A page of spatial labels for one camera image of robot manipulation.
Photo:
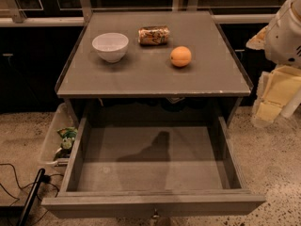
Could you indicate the orange fruit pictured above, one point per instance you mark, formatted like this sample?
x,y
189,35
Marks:
x,y
180,56

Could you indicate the clear plastic storage bin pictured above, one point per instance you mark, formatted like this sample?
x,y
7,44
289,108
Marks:
x,y
52,141

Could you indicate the green snack bag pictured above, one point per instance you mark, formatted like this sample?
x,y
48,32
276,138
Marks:
x,y
68,136

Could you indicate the black bar on floor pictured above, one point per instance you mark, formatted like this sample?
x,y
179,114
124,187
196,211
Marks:
x,y
30,199

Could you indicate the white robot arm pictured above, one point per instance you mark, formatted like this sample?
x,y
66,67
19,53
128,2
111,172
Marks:
x,y
279,92

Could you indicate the crushed golden soda can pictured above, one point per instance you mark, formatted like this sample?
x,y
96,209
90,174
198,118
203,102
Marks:
x,y
153,35

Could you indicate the metal window frame rail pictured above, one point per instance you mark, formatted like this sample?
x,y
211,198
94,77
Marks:
x,y
77,12

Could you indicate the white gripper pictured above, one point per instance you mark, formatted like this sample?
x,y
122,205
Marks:
x,y
283,39

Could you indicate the grey top drawer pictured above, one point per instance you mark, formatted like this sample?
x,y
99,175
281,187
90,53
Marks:
x,y
145,168

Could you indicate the grey drawer cabinet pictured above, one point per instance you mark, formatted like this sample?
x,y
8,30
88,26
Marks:
x,y
214,70

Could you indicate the white ceramic bowl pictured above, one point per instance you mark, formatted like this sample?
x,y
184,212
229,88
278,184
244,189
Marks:
x,y
111,47

